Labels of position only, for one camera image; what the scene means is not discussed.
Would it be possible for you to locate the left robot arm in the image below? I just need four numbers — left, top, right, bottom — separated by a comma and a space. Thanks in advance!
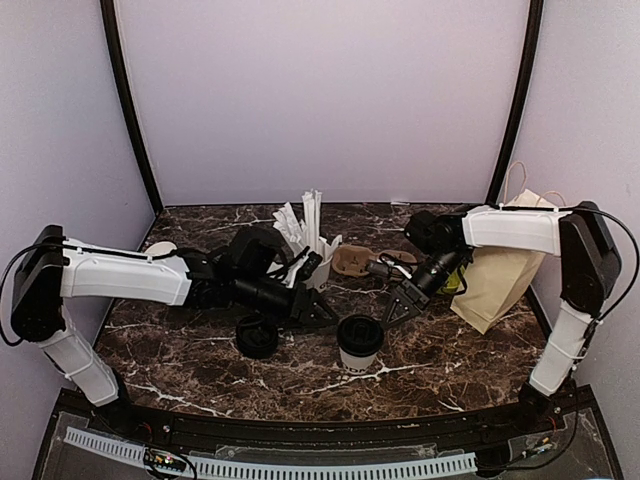
5, 225, 338, 436

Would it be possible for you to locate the lime green bowl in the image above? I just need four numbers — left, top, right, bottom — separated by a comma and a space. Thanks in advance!
439, 265, 467, 296

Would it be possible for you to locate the black frame post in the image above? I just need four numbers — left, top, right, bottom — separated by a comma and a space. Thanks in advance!
99, 0, 164, 216
485, 0, 544, 203

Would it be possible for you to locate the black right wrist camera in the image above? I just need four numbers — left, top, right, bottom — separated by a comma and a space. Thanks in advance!
404, 211, 459, 253

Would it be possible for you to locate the white paper coffee cup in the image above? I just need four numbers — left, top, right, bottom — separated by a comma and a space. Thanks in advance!
339, 348, 377, 377

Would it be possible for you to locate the black right frame post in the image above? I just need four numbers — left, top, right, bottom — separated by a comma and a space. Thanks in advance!
485, 0, 544, 203

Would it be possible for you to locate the stack of black lids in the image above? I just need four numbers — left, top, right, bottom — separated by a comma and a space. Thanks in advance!
235, 315, 279, 360

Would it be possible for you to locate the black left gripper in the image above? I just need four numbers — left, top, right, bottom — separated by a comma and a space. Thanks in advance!
233, 271, 339, 329

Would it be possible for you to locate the black coffee cup lid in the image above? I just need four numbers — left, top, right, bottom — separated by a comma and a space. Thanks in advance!
336, 315, 385, 357

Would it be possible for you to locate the brown paper takeout bag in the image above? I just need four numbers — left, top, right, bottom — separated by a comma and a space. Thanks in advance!
451, 172, 560, 334

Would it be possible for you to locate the black left frame post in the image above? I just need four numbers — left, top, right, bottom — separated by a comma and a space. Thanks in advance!
99, 0, 164, 216

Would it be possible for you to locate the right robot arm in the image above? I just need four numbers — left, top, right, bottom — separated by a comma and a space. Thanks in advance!
381, 201, 622, 397

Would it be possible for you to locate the white slotted cable duct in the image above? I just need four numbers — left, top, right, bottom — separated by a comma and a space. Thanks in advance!
63, 427, 477, 480

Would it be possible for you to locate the brown cardboard cup carrier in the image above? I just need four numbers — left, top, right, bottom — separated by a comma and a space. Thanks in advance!
331, 244, 418, 278

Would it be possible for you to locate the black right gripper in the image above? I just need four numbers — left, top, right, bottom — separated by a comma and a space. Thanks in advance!
380, 248, 467, 330

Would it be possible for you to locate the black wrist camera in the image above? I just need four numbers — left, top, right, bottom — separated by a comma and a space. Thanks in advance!
404, 211, 459, 253
227, 226, 282, 277

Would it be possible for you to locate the white paper cup with straws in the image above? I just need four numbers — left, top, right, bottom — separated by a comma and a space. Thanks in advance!
305, 257, 332, 293

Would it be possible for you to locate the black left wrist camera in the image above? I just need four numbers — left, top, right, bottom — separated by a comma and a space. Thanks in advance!
227, 226, 282, 277

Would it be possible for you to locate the wrapped white straw bundle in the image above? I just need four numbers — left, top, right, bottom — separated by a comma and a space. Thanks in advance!
273, 190, 342, 261

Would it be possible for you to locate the stack of white paper cups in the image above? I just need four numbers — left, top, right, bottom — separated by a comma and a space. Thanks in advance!
144, 241, 177, 258

